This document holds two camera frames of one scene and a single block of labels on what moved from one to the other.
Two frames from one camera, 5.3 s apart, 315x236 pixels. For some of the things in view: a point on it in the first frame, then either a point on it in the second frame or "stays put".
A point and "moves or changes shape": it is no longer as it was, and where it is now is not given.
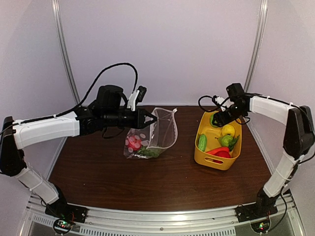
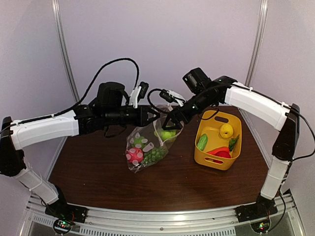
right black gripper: x=222 y=120 -> x=185 y=118
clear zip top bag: x=155 y=138 moves or changes shape
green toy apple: x=215 y=122 -> x=140 y=142
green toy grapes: x=149 y=152 moves or changes shape
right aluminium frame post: x=257 y=44 stays put
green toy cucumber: x=202 y=142 stays put
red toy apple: x=134 y=143 -> x=135 y=155
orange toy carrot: x=213 y=151 stays put
